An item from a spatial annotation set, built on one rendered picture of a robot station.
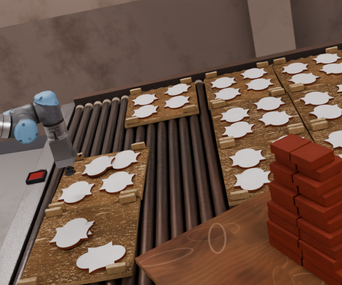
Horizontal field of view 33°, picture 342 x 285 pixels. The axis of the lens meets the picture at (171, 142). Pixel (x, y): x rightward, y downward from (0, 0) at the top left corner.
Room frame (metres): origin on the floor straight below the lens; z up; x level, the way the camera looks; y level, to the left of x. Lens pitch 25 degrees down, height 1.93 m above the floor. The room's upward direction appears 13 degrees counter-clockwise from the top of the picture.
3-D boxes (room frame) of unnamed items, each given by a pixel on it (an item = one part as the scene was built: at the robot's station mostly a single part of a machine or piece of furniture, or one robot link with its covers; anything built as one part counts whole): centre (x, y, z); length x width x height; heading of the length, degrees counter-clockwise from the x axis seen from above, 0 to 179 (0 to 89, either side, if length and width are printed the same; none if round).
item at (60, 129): (1.92, 0.39, 1.21); 0.08 x 0.08 x 0.05
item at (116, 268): (1.38, 0.24, 0.95); 0.06 x 0.02 x 0.03; 84
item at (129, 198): (1.77, 0.19, 0.95); 0.06 x 0.02 x 0.03; 84
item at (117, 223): (1.59, 0.35, 0.93); 0.41 x 0.35 x 0.02; 174
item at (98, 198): (2.01, 0.29, 0.93); 0.41 x 0.35 x 0.02; 173
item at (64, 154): (1.92, 0.37, 1.13); 0.10 x 0.09 x 0.16; 90
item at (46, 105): (1.92, 0.39, 1.29); 0.09 x 0.08 x 0.11; 105
